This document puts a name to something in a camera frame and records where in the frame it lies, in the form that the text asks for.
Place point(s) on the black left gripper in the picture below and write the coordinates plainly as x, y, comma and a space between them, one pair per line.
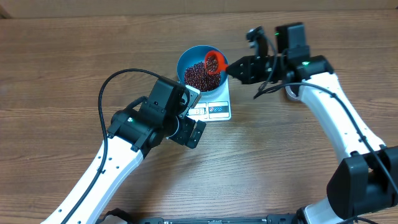
183, 137

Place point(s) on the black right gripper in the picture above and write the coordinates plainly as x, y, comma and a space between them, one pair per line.
252, 77

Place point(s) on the red measuring scoop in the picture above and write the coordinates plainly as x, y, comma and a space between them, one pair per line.
215, 62

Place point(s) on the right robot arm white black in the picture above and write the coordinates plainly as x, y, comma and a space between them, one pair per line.
366, 178

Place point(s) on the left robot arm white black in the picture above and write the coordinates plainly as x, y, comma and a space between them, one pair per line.
133, 132

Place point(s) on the white kitchen scale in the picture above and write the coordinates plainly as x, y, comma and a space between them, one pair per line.
214, 105

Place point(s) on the red beans in bowl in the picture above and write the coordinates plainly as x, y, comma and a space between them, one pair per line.
197, 77

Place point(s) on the clear plastic container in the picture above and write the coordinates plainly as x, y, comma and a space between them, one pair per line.
292, 93

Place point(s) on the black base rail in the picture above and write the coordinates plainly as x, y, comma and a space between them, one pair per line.
217, 220

